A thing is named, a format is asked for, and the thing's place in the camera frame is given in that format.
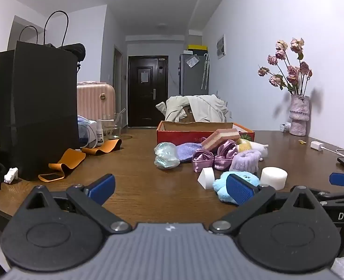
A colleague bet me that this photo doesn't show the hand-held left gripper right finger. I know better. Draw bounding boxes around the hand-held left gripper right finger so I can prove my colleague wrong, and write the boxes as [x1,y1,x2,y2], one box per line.
[209,173,333,235]

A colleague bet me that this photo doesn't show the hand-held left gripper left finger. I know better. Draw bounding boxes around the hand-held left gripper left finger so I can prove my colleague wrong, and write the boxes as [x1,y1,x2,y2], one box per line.
[14,173,133,235]

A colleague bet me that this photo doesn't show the blue plush toy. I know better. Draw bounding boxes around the blue plush toy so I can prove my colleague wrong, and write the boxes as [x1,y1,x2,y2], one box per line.
[212,171,261,203]

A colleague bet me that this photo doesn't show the lavender fuzzy wristband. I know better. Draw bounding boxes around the lavender fuzzy wristband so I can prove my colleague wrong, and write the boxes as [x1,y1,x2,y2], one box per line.
[229,149,262,173]

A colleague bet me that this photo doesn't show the white triangular sponge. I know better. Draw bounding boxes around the white triangular sponge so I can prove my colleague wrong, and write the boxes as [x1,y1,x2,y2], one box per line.
[197,168,216,190]

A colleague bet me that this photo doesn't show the white cylinder sponge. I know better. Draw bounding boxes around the white cylinder sponge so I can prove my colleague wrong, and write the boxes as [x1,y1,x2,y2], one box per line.
[261,167,288,190]

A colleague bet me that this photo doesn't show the purple satin bow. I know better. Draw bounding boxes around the purple satin bow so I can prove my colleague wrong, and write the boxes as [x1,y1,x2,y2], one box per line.
[214,139,239,170]
[192,148,217,173]

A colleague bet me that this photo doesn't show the yellow plush toy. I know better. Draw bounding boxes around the yellow plush toy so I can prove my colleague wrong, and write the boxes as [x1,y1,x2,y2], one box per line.
[237,139,253,153]

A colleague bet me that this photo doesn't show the white plush toy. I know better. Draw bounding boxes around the white plush toy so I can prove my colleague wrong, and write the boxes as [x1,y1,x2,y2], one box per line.
[249,141,269,161]

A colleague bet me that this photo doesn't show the layered pink sponge block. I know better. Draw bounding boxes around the layered pink sponge block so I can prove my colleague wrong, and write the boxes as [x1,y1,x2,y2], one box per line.
[201,128,241,152]

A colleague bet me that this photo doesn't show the lavender knitted cloth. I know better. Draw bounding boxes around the lavender knitted cloth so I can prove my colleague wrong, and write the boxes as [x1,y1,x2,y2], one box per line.
[176,142,203,163]

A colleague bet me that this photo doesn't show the translucent pale green squishy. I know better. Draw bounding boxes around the translucent pale green squishy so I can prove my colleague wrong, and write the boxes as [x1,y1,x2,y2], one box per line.
[154,142,181,169]

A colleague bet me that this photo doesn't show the red cardboard shoebox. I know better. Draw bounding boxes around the red cardboard shoebox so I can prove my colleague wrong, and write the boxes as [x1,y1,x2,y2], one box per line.
[156,120,255,146]

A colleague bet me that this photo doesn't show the orange leather strip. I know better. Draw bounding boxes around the orange leather strip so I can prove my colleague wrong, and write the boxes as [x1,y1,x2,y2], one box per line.
[38,148,87,182]
[81,138,122,155]

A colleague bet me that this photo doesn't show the white spray bottle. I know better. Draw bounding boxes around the white spray bottle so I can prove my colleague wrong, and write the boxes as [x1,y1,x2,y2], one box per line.
[95,119,104,147]

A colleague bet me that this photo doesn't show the blue white plastic bag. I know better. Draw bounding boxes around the blue white plastic bag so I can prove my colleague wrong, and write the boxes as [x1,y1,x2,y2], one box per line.
[78,115,98,149]

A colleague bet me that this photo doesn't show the clear glass cup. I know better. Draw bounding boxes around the clear glass cup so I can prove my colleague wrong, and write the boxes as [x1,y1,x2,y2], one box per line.
[103,109,126,140]

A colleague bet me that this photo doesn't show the mottled pink vase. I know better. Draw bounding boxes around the mottled pink vase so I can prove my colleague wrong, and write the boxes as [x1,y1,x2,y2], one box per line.
[289,94,310,136]

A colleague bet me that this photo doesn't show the brown cardboard box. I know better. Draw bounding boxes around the brown cardboard box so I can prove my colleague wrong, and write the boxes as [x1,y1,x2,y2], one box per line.
[178,106,196,122]

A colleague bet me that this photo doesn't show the pink suitcase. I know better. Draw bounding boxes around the pink suitcase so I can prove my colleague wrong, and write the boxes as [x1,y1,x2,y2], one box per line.
[77,82,116,123]

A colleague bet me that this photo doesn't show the beige coat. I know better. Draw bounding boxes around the beige coat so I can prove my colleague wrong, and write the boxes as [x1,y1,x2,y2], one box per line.
[156,94,229,123]

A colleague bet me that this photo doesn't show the small white figurine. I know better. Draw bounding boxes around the small white figurine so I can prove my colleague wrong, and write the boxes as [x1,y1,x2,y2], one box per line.
[4,167,19,184]

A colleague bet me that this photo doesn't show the grey interior door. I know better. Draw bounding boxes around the grey interior door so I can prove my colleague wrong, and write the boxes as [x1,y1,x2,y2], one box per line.
[113,45,123,124]

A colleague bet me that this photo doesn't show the black paper bag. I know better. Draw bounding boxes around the black paper bag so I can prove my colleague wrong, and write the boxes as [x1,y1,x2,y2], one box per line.
[0,10,81,181]

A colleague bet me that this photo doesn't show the dark entrance door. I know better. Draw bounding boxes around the dark entrance door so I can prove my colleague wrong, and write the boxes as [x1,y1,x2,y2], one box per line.
[128,55,169,128]

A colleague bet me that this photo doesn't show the grey refrigerator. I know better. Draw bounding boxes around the grey refrigerator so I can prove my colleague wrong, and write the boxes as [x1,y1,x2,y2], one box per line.
[180,53,210,95]

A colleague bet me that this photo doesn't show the white umbrella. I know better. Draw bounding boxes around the white umbrella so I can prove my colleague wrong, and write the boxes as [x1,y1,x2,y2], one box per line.
[201,54,210,90]

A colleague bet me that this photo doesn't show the dried pink roses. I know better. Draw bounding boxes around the dried pink roses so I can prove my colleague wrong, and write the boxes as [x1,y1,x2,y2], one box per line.
[258,38,313,95]

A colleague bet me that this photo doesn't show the black cloth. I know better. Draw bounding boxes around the black cloth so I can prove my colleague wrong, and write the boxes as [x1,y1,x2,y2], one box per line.
[45,43,86,62]

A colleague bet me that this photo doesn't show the white cable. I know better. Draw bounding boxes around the white cable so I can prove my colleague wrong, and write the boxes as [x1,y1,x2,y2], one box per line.
[320,147,344,160]

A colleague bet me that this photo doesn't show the wall electrical panel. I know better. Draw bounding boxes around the wall electrical panel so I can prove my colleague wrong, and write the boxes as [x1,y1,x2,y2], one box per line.
[217,34,227,60]

